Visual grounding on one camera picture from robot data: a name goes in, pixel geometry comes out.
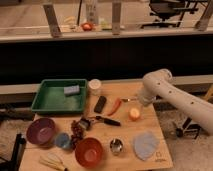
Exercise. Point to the yellow red apple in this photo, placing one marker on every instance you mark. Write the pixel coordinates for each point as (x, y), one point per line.
(134, 114)

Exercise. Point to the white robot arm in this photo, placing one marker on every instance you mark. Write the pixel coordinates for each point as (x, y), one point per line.
(157, 83)

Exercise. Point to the small metal cup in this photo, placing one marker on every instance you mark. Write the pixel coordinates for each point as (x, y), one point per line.
(116, 146)

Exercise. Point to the small blue cup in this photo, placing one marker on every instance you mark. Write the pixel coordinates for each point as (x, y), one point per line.
(62, 140)

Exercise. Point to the white lidded jar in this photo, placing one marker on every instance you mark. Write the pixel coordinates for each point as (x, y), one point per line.
(95, 87)

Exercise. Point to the black rectangular block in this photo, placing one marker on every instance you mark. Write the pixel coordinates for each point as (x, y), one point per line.
(100, 104)

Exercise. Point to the metal spoon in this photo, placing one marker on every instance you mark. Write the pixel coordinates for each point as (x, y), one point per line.
(129, 99)

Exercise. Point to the blue sponge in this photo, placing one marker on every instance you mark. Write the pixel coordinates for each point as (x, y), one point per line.
(71, 90)

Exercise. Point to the black binder clip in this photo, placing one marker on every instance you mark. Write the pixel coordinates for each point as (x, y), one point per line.
(85, 123)

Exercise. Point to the bunch of red grapes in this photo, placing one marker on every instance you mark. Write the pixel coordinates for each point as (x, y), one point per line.
(77, 134)

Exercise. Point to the green plastic tray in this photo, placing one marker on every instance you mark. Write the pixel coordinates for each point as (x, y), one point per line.
(51, 98)

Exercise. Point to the red round object on shelf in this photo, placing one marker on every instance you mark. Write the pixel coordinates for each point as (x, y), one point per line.
(87, 26)

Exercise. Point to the red bowl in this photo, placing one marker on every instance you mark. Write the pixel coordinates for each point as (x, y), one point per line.
(89, 152)

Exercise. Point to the light blue cloth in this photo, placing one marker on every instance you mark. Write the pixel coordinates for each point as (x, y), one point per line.
(145, 145)

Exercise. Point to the purple bowl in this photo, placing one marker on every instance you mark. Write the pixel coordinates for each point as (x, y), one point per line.
(41, 131)

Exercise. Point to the black office chair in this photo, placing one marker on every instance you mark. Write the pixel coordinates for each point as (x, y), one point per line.
(170, 13)

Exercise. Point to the black chair at left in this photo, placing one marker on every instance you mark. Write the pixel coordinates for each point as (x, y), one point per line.
(14, 163)

